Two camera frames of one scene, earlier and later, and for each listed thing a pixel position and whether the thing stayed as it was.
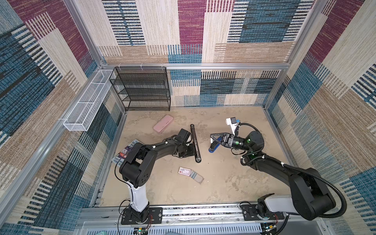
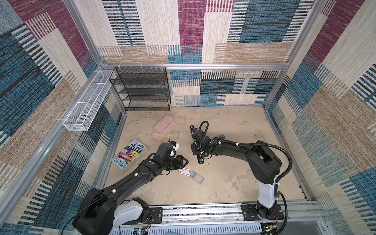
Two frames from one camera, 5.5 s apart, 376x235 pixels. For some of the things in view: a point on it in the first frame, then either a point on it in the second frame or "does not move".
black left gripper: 191,152 → 179,162
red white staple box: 184,171 does not move
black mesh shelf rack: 142,88 does not move
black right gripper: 227,138 → 194,150
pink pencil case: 161,125 does not move
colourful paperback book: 121,155 does not move
